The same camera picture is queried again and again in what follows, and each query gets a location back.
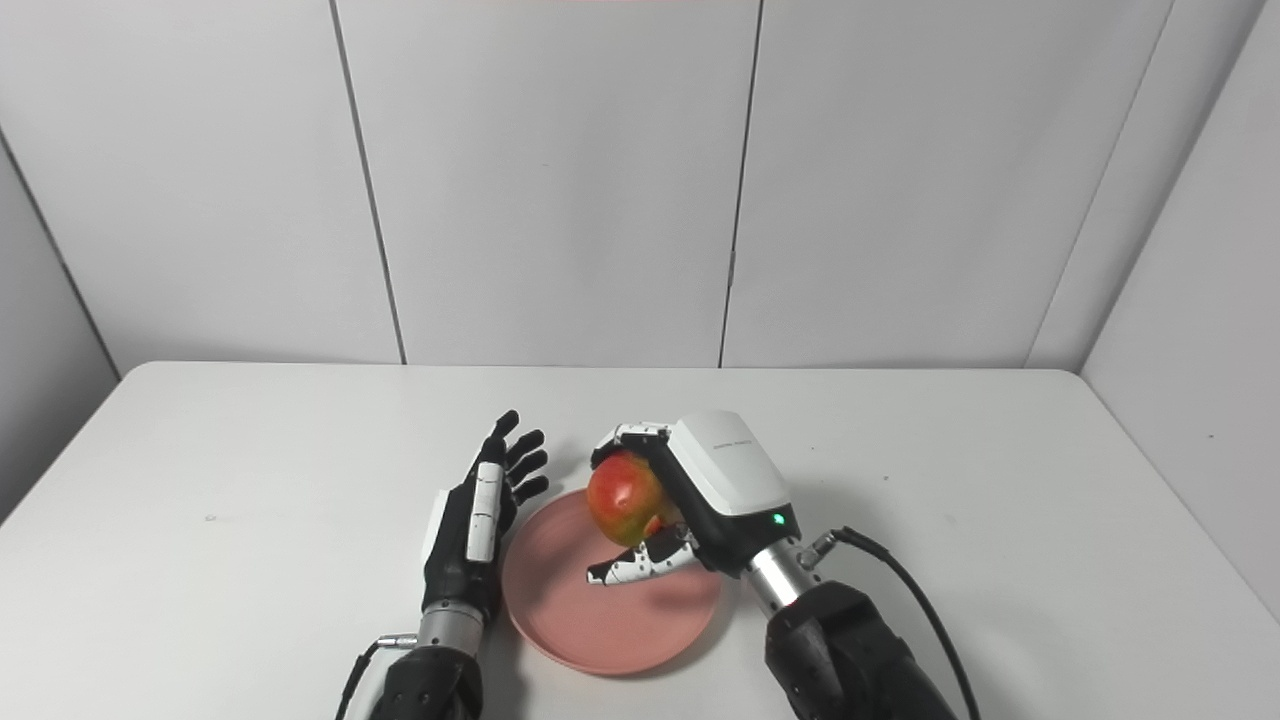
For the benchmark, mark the red yellow apple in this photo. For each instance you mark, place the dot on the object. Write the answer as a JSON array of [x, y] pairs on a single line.
[[625, 495]]

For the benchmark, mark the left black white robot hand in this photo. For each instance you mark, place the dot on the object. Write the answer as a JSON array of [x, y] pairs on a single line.
[[460, 560]]

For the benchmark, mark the pink round plate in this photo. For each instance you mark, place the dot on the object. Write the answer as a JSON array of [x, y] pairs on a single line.
[[600, 615]]

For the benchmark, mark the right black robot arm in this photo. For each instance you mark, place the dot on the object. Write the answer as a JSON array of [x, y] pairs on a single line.
[[840, 650]]

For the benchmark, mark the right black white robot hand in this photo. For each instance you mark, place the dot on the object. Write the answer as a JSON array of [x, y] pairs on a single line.
[[725, 490]]

